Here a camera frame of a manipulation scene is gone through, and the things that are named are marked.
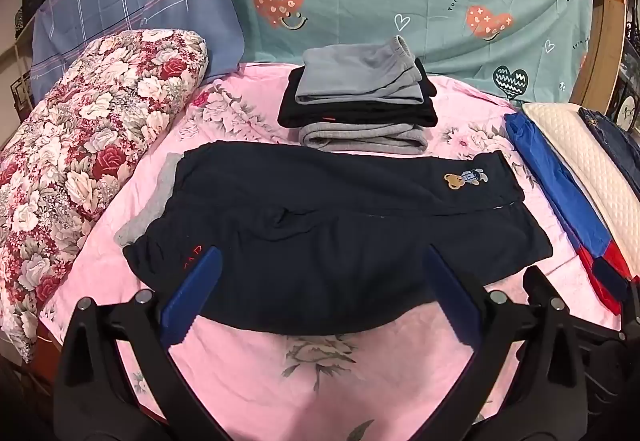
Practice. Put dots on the dark denim jeans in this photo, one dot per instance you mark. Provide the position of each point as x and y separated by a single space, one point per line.
615 146

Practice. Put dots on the navy pants with bear patch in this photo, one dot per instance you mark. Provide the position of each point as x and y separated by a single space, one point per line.
325 246

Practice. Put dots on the light grey folded pants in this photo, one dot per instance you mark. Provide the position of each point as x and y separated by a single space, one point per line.
350 71

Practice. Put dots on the wooden headboard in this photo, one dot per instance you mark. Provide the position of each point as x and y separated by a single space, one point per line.
605 46

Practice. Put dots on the pink floral bed sheet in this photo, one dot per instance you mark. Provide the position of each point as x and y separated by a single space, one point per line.
325 396

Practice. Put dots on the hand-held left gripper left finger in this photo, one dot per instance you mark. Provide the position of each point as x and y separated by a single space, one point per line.
192 293

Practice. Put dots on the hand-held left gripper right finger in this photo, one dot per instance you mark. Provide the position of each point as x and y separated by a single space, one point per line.
452 291

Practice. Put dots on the blue and red garment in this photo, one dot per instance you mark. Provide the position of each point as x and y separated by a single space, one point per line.
545 171

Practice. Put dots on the white quilted pillow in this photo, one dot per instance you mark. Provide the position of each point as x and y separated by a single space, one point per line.
565 136

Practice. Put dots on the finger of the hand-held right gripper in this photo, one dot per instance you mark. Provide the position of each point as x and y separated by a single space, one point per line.
537 281

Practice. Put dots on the grey fleece folded pants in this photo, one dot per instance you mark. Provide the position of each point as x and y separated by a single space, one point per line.
360 138

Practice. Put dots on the black folded pants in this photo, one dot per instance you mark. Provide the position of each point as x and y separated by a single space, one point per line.
360 113

